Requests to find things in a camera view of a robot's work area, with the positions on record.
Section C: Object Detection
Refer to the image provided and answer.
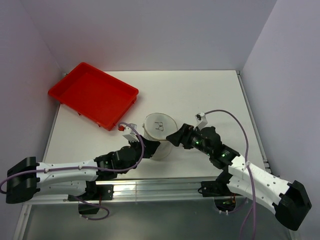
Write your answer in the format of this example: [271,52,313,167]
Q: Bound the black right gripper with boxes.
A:
[166,123,212,156]

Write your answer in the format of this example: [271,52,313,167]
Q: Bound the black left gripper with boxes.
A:
[128,134,160,164]

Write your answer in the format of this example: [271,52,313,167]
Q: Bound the white mesh laundry bag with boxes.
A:
[142,112,178,160]

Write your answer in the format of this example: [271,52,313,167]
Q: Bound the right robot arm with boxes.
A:
[181,124,312,231]

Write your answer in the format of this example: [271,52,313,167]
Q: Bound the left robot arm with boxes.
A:
[0,122,162,204]

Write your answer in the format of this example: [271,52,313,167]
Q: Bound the red plastic tray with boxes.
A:
[48,62,139,131]

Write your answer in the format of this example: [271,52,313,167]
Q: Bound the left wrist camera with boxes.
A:
[118,123,139,143]

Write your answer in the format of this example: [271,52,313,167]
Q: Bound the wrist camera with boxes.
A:
[118,123,139,143]
[194,112,208,131]

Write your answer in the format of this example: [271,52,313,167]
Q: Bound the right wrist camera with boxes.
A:
[194,112,208,131]

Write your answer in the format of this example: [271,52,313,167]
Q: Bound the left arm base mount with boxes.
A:
[68,181,114,201]

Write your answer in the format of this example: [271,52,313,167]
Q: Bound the aluminium mounting rail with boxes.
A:
[26,178,246,205]

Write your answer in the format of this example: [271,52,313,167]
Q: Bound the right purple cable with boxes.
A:
[203,108,257,240]

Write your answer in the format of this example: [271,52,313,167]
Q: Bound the purple cable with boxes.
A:
[203,108,257,240]
[0,121,146,195]

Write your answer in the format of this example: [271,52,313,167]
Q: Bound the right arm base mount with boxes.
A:
[197,171,240,197]

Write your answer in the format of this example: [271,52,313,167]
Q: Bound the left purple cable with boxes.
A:
[0,121,146,195]

